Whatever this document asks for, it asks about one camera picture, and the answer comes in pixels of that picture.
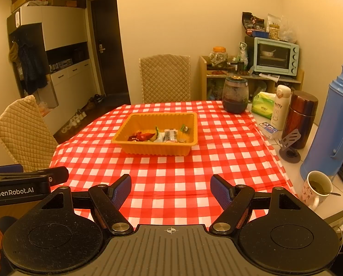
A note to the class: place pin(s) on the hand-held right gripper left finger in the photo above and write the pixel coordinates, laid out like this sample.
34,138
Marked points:
122,190

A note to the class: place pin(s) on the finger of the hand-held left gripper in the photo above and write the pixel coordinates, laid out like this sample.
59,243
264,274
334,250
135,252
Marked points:
7,169
56,175

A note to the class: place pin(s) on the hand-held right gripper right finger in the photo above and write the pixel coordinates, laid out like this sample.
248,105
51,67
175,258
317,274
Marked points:
220,190

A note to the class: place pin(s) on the yellow plastic tray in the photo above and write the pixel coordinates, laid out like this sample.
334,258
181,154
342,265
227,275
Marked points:
154,149

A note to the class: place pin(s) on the small red candy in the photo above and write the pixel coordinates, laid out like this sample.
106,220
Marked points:
132,139

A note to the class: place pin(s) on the large red snack packet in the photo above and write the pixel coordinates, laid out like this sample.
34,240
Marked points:
147,136

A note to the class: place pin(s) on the yellow candy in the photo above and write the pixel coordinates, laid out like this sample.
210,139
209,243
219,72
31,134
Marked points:
153,139

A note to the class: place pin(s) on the silver green snack packet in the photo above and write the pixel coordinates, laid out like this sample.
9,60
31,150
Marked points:
160,136

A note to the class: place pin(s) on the small green candy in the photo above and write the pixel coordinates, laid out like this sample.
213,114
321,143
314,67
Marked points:
185,128

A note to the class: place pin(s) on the clear dark snack packet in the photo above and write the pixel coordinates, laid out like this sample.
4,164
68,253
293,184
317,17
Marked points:
171,135

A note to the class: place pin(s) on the beige quilted chair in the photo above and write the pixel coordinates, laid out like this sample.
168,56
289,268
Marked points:
165,77
24,132

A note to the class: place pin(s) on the red checkered tablecloth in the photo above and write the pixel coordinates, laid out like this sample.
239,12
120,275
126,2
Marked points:
160,172

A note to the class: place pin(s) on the row of shoes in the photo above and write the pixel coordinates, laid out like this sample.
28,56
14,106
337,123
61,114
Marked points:
79,116

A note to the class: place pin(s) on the blue white small box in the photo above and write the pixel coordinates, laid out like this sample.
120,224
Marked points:
269,130

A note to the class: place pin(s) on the black phone stand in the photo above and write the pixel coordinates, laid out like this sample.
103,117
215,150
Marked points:
290,152

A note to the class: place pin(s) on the white patterned mug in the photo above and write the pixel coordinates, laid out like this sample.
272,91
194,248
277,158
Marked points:
313,195

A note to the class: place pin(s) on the glass jar with dark contents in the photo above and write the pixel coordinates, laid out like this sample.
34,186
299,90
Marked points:
235,97

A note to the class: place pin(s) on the green tissue pack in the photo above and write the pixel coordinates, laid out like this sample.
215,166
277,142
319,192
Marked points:
263,105

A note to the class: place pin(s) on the white thermos bottle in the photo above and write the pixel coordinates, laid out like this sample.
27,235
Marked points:
280,109

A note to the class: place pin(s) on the hanging dark coat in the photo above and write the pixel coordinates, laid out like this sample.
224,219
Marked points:
30,66

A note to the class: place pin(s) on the brown thermos flask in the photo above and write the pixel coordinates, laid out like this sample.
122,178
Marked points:
302,115

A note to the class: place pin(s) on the metal spoon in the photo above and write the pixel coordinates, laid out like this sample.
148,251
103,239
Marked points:
332,193

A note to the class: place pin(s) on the wooden shelf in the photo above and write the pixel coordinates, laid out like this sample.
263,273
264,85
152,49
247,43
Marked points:
203,77

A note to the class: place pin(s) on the blue thermos jug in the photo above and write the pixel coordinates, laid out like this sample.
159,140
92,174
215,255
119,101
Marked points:
326,132

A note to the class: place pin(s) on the small dark jar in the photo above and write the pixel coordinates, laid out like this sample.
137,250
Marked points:
235,66

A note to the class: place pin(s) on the plastic jar with orange lid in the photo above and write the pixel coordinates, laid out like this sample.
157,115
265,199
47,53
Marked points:
218,57

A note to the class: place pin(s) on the dark door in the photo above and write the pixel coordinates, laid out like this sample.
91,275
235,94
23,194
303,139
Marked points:
109,49

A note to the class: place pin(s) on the green white bag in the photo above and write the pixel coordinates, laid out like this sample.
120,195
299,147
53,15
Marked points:
243,54

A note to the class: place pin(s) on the light blue toaster oven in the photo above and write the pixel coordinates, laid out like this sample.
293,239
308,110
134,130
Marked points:
275,57

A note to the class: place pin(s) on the white bowl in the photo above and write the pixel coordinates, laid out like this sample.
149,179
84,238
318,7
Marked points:
267,53

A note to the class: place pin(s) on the white cabinet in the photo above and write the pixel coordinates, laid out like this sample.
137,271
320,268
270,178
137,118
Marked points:
62,26

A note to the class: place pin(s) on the blue plastic basket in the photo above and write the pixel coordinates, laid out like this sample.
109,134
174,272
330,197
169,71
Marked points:
262,34

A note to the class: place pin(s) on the bag of nuts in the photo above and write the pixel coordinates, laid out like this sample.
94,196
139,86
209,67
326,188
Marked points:
274,31

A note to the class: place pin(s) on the dark snack bag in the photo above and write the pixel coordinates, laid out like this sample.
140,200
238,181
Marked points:
252,23

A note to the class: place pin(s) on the clear plastic bag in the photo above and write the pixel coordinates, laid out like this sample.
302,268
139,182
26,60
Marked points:
288,31

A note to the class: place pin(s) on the cardboard boxes on cabinet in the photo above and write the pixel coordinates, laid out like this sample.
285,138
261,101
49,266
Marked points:
44,0

